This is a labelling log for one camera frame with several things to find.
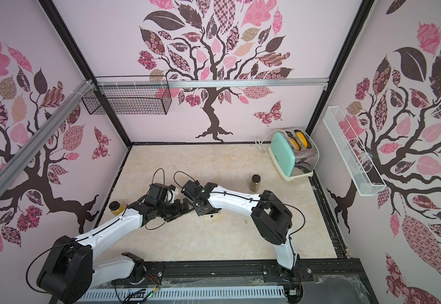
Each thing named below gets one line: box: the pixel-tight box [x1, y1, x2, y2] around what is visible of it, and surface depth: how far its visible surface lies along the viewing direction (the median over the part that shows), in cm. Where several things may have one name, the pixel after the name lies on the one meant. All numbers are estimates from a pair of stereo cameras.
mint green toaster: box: [268, 129, 320, 182], surface depth 97 cm
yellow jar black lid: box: [108, 200, 125, 216], surface depth 85 cm
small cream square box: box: [204, 212, 220, 220], surface depth 90 cm
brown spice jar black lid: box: [249, 174, 262, 193], surface depth 94 cm
